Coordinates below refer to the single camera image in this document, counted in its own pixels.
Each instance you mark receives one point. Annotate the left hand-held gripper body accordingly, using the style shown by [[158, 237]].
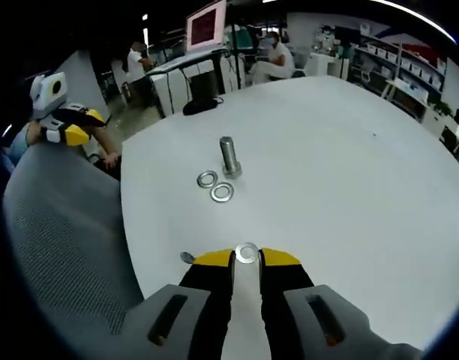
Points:
[[49, 93]]

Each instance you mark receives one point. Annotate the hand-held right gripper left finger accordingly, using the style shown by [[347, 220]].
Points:
[[184, 318]]

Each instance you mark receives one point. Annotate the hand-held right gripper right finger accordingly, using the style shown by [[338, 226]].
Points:
[[308, 315]]

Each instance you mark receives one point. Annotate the small metal washer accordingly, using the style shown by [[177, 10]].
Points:
[[240, 254], [185, 256]]

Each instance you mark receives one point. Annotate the large metal washer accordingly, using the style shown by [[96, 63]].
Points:
[[199, 180], [213, 193]]

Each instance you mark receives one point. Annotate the thick threaded metal stud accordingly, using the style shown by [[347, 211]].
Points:
[[228, 155]]

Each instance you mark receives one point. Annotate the person's left hand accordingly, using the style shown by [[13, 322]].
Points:
[[34, 132]]

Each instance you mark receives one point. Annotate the grey mesh chair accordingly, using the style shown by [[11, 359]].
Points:
[[64, 243]]

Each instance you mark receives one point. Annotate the white standing desk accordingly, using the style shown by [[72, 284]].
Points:
[[188, 65]]

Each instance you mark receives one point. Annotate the black bag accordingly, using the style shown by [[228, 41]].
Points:
[[199, 106]]

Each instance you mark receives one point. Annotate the computer monitor with pink screen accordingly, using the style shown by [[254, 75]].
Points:
[[206, 25]]

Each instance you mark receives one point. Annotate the small green plant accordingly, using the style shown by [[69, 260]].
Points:
[[443, 108]]

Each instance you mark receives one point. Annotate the white humanoid robot figure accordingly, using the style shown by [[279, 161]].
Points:
[[326, 37]]

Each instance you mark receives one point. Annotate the storage shelf with white boxes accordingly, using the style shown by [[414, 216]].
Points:
[[402, 62]]

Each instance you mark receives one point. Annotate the curved ceiling light strip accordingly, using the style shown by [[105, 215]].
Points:
[[424, 17]]

